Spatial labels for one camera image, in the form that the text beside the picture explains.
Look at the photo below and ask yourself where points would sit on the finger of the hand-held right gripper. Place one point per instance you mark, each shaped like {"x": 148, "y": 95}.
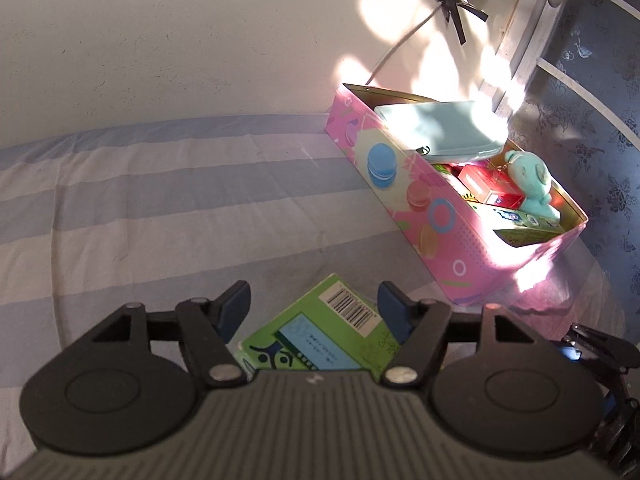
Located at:
{"x": 582, "y": 347}

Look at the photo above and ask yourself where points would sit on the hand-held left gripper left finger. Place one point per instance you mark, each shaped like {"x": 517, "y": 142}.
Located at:
{"x": 234, "y": 310}

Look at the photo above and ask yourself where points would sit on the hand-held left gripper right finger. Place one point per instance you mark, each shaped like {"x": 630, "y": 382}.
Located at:
{"x": 395, "y": 312}

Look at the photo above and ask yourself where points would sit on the green snack packet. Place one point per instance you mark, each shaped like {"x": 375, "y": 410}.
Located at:
{"x": 320, "y": 330}

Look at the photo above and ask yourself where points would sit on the pink patterned tin box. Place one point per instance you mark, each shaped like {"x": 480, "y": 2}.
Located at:
{"x": 450, "y": 240}

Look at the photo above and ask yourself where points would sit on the green cardboard box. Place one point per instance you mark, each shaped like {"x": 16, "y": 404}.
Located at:
{"x": 525, "y": 227}

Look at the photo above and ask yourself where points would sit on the red cardboard box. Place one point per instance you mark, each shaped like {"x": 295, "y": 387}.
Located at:
{"x": 487, "y": 185}

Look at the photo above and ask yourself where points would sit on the teal plush toy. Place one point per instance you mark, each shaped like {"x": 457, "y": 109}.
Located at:
{"x": 532, "y": 180}

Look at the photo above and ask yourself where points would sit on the teal fabric pencil case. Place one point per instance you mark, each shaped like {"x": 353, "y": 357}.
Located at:
{"x": 440, "y": 127}

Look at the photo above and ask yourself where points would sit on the blue striped bed sheet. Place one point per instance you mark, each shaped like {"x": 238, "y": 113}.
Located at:
{"x": 150, "y": 210}

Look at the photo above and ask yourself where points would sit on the blue floral cloth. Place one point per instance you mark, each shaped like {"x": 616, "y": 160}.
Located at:
{"x": 600, "y": 135}

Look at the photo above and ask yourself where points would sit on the white frame rail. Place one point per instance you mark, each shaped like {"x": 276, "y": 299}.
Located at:
{"x": 530, "y": 35}

